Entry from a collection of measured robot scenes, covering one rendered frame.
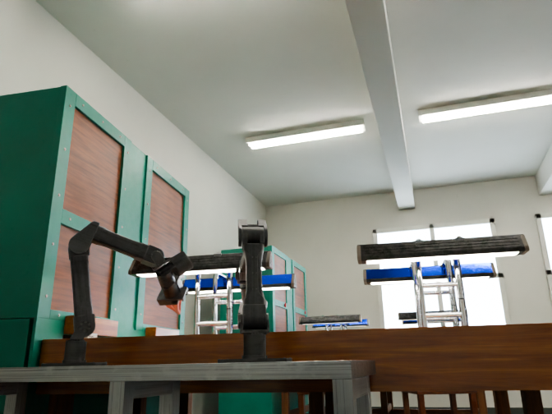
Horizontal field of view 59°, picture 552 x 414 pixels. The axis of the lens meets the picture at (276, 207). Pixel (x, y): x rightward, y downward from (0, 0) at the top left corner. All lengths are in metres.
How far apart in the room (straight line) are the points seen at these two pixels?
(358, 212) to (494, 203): 1.83
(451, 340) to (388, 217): 5.60
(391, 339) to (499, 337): 0.31
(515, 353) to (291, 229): 5.95
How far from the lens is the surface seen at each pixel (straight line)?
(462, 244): 1.98
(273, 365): 1.19
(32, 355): 1.98
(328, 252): 7.15
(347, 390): 1.15
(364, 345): 1.60
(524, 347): 1.65
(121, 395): 1.37
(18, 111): 2.35
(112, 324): 2.29
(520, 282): 7.01
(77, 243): 1.72
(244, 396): 4.83
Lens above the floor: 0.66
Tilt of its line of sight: 18 degrees up
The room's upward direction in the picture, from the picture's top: 1 degrees counter-clockwise
